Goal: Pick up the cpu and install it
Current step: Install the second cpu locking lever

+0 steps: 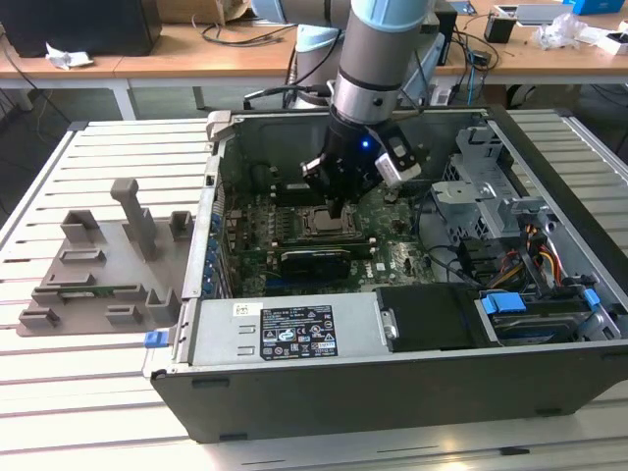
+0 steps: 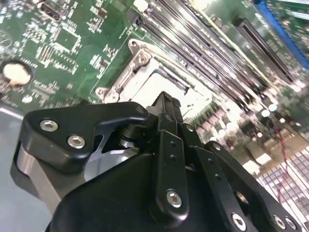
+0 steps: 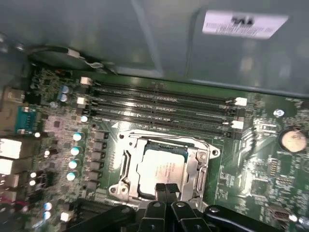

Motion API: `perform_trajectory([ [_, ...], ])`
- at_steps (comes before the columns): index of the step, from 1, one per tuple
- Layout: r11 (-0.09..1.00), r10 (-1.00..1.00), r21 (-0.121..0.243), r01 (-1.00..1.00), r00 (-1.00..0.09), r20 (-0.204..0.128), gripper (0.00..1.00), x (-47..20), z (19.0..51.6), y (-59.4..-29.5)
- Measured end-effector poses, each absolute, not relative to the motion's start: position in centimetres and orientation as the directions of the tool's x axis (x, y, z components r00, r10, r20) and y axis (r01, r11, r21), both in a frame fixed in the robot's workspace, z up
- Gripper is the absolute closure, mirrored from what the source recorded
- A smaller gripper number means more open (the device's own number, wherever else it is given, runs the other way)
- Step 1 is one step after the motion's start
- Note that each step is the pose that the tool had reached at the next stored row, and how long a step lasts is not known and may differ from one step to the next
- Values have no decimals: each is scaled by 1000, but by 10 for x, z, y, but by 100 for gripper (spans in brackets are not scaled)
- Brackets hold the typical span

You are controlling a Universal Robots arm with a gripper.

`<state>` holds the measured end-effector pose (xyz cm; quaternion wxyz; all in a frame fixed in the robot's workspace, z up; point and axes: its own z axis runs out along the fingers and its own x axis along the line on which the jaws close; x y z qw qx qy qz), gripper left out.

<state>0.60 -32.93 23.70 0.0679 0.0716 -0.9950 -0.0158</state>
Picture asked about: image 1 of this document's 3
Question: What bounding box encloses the blue disk carrier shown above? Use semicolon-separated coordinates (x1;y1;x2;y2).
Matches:
479;290;528;316

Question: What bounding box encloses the black cable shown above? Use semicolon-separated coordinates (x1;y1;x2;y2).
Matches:
414;190;485;290
199;20;298;49

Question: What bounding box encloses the blue box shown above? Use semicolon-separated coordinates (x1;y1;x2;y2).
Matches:
561;0;628;17

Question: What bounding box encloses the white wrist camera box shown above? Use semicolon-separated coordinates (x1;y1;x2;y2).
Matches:
374;125;424;189

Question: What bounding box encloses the CPU with silver top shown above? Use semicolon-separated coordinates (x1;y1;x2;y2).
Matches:
312;208;344;233

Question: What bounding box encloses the crumpled clear plastic bag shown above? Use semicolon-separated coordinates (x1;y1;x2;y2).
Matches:
532;13;599;51

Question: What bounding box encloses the cardboard box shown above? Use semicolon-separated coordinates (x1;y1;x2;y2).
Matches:
157;0;252;26

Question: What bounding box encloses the black RAM slot bank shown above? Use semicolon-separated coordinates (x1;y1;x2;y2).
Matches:
272;181;329;206
268;233;380;260

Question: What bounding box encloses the metal socket cover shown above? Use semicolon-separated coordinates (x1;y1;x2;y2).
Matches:
300;203;362;239

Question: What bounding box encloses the green motherboard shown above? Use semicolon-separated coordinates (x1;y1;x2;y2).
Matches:
219;182;445;299

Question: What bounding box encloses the grey tray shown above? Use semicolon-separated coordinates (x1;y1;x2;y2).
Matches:
516;3;576;26

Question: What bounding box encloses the black graphics card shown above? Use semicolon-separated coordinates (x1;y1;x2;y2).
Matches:
278;246;353;285

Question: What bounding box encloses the silver power supply with label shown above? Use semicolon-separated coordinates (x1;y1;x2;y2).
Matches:
185;295;396;370

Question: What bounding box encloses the coloured wire bundle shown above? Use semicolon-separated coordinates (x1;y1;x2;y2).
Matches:
519;223;564;288

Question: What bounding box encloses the crumpled white paper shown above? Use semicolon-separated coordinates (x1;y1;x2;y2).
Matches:
44;40;95;71

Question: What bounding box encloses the open black PC case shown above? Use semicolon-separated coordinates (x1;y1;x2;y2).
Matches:
140;103;628;445

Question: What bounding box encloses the CPU socket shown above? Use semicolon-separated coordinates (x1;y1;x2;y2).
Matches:
299;201;362;242

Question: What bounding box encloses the grey case release handle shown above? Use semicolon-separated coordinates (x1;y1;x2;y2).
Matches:
205;110;233;144

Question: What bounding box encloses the black plastic cover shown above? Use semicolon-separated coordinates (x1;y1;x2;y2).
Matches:
375;284;492;355

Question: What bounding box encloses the grey parts rack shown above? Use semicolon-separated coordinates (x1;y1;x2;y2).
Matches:
16;178;196;339

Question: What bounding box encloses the wooden desk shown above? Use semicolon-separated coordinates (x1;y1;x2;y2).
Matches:
0;48;133;122
436;0;628;87
112;22;301;119

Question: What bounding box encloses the large black box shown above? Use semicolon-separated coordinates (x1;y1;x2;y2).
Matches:
0;0;163;59

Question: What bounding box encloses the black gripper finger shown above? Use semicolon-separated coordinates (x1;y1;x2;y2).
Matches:
335;168;384;221
298;151;339;221

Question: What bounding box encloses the hard disk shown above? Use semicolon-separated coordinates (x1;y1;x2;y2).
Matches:
490;313;578;344

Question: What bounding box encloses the silver metal drive cage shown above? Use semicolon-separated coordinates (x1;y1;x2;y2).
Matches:
430;125;560;244

